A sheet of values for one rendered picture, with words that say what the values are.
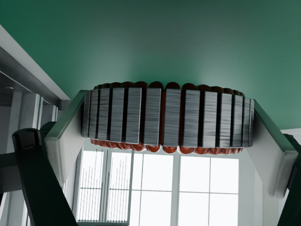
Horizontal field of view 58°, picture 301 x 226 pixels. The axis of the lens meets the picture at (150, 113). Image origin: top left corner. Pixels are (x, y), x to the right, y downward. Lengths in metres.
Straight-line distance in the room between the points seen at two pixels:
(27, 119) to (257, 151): 0.28
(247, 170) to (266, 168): 7.34
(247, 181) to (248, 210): 0.71
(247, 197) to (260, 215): 6.46
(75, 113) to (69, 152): 0.02
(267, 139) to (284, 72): 0.14
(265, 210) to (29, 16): 1.03
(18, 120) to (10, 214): 0.11
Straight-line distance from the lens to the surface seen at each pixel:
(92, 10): 0.18
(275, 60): 0.26
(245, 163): 7.48
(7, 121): 0.55
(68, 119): 0.16
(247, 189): 7.56
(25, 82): 0.34
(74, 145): 0.17
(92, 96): 0.16
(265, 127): 0.17
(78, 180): 0.79
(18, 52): 0.29
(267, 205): 1.11
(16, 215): 0.38
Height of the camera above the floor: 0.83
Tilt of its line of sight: 7 degrees down
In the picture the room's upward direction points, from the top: 177 degrees counter-clockwise
